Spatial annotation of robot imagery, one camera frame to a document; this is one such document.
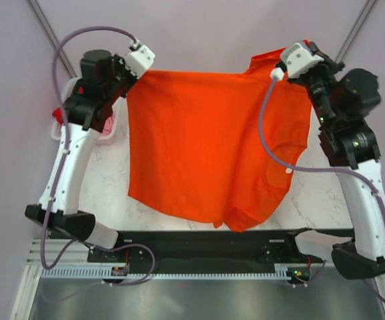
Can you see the orange t shirt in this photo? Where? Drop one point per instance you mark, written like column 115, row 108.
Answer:
column 207, row 148

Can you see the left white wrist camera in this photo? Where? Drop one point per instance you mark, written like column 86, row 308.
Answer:
column 139, row 60

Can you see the pink t shirt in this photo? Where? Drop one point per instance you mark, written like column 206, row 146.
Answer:
column 108, row 127

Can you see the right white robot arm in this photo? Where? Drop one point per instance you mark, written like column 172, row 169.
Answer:
column 352, row 151

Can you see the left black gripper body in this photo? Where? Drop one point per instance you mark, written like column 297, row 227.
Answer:
column 124, row 80

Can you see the white slotted cable duct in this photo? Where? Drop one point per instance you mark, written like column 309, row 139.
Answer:
column 115, row 273

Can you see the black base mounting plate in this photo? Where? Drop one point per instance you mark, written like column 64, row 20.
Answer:
column 204, row 251

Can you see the white plastic laundry basket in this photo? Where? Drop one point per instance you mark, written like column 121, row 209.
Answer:
column 56, row 127

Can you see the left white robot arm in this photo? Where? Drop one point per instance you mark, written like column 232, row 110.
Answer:
column 105, row 78

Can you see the aluminium frame rail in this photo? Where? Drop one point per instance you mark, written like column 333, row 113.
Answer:
column 75, row 254

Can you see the red t shirt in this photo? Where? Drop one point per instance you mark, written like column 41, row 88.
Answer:
column 57, row 114

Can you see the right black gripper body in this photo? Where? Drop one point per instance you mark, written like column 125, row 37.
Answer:
column 320, row 80

